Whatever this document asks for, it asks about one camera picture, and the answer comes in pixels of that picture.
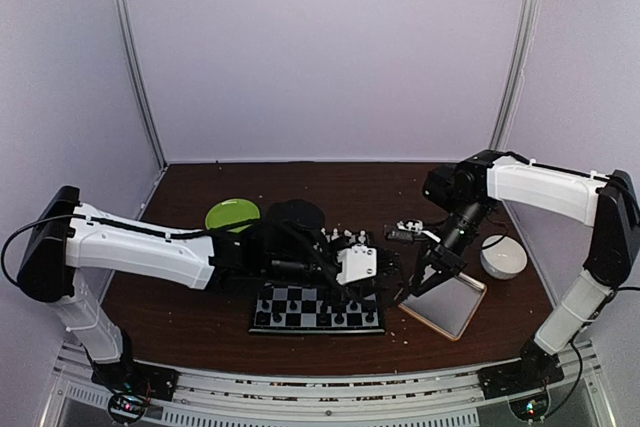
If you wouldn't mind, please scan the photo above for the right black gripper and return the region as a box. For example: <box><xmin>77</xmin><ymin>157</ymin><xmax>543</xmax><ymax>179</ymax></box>
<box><xmin>411</xmin><ymin>198</ymin><xmax>493</xmax><ymax>296</ymax></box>

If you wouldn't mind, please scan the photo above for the black king piece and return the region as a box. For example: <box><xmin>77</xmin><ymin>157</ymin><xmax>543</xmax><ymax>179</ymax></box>
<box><xmin>318</xmin><ymin>304</ymin><xmax>331</xmax><ymax>327</ymax></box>

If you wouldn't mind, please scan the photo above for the black white chess board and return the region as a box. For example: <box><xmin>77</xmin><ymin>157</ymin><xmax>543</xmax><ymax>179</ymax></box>
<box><xmin>248</xmin><ymin>229</ymin><xmax>387</xmax><ymax>336</ymax></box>

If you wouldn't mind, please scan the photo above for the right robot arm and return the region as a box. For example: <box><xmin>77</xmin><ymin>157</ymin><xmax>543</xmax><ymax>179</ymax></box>
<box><xmin>410</xmin><ymin>150</ymin><xmax>639</xmax><ymax>389</ymax></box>

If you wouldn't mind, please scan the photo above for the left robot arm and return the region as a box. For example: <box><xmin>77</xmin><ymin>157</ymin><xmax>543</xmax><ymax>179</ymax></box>
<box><xmin>16</xmin><ymin>186</ymin><xmax>402</xmax><ymax>391</ymax></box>

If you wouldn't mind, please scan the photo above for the wooden metal tray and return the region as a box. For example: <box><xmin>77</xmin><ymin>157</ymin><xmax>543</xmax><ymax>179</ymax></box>
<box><xmin>399</xmin><ymin>273</ymin><xmax>487</xmax><ymax>341</ymax></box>

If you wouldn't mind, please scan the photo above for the white bowl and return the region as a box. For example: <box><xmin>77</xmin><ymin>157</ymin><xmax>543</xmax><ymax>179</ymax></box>
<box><xmin>480</xmin><ymin>235</ymin><xmax>528</xmax><ymax>280</ymax></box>

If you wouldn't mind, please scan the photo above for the green plate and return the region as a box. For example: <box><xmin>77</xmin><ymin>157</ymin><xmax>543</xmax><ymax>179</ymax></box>
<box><xmin>205</xmin><ymin>198</ymin><xmax>261</xmax><ymax>230</ymax></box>

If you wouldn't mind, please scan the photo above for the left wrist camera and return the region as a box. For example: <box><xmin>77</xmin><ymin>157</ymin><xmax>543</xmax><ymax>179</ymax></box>
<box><xmin>336</xmin><ymin>245</ymin><xmax>377</xmax><ymax>285</ymax></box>

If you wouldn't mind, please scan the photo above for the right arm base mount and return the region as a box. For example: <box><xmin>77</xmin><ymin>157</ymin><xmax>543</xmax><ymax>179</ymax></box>
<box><xmin>477</xmin><ymin>361</ymin><xmax>565</xmax><ymax>400</ymax></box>

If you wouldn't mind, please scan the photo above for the right aluminium frame post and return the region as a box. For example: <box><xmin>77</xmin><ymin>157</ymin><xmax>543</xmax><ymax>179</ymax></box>
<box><xmin>489</xmin><ymin>0</ymin><xmax>540</xmax><ymax>150</ymax></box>

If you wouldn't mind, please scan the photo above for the aluminium frame post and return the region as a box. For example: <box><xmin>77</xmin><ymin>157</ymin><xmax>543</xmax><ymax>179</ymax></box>
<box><xmin>489</xmin><ymin>0</ymin><xmax>540</xmax><ymax>150</ymax></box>
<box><xmin>113</xmin><ymin>0</ymin><xmax>168</xmax><ymax>170</ymax></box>

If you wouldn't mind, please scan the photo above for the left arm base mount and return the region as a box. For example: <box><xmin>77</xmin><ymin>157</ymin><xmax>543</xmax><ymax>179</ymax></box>
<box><xmin>91</xmin><ymin>362</ymin><xmax>179</xmax><ymax>401</ymax></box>

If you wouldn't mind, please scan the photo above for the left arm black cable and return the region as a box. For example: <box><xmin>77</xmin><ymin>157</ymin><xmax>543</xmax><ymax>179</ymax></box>
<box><xmin>0</xmin><ymin>214</ymin><xmax>351</xmax><ymax>298</ymax></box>

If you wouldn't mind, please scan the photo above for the front aluminium rail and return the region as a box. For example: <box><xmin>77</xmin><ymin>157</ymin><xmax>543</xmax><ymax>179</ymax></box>
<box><xmin>39</xmin><ymin>339</ymin><xmax>616</xmax><ymax>427</ymax></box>

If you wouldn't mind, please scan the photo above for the left aluminium frame post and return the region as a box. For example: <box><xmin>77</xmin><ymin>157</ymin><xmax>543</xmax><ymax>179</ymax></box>
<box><xmin>113</xmin><ymin>0</ymin><xmax>168</xmax><ymax>170</ymax></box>

